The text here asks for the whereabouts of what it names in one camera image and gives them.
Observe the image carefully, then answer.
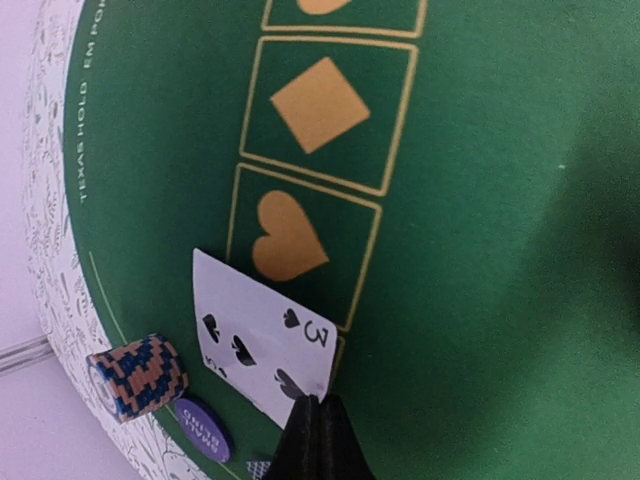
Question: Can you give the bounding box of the blue round blind button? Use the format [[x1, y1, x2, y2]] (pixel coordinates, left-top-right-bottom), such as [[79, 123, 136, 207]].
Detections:
[[175, 396, 234, 463]]

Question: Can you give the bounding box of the white chip stack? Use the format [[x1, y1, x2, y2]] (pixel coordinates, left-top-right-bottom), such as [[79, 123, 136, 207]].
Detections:
[[86, 333, 189, 424]]

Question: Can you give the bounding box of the floral white tablecloth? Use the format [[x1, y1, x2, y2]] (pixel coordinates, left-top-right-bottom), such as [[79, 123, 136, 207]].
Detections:
[[22, 1, 206, 479]]

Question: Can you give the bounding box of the three of spades card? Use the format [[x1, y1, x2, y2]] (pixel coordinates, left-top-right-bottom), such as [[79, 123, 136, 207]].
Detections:
[[193, 249, 338, 428]]

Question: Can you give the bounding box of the round green poker mat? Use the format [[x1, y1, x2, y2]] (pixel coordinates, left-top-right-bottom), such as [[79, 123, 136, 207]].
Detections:
[[64, 1, 639, 479]]

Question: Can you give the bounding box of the blue dealt card player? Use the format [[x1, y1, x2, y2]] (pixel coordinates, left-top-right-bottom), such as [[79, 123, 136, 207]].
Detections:
[[246, 460, 271, 480]]

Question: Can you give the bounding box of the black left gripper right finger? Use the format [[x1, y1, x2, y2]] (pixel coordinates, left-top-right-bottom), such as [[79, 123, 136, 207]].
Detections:
[[319, 394, 376, 480]]

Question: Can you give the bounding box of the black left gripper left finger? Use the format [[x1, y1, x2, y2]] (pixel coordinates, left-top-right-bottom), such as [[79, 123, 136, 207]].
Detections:
[[263, 395, 320, 480]]

